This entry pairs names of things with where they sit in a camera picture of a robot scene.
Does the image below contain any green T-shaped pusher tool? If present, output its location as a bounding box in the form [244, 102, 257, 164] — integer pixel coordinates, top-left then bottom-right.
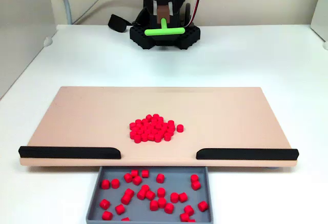
[144, 6, 186, 36]

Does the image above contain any beige flat board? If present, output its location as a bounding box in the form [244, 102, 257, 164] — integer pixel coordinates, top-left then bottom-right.
[19, 86, 300, 170]

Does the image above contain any white side panel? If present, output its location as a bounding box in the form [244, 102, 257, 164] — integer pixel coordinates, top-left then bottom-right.
[311, 0, 328, 43]
[0, 0, 57, 99]

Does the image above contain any grey rectangular tray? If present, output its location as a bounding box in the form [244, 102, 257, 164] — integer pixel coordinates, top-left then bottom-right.
[86, 166, 214, 222]

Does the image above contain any red white black servo cable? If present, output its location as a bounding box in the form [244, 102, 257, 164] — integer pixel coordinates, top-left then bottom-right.
[184, 0, 202, 29]

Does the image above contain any grey flexible hose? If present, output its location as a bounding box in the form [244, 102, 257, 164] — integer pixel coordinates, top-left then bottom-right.
[54, 0, 73, 25]

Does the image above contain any black board edge rail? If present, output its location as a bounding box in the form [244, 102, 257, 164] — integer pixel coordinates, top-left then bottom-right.
[195, 148, 300, 161]
[18, 146, 122, 160]

